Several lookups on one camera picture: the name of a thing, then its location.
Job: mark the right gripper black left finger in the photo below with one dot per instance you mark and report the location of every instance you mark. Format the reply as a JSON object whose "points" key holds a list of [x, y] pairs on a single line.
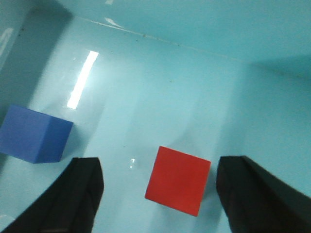
{"points": [[69, 205]]}

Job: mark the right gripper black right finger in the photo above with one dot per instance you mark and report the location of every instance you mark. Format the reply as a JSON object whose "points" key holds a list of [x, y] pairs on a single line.
{"points": [[256, 201]]}

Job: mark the red cube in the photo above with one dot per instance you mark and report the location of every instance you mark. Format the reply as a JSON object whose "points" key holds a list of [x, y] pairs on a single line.
{"points": [[178, 180]]}

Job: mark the blue cube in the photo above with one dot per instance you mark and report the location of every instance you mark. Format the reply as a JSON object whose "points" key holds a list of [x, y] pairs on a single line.
{"points": [[33, 136]]}

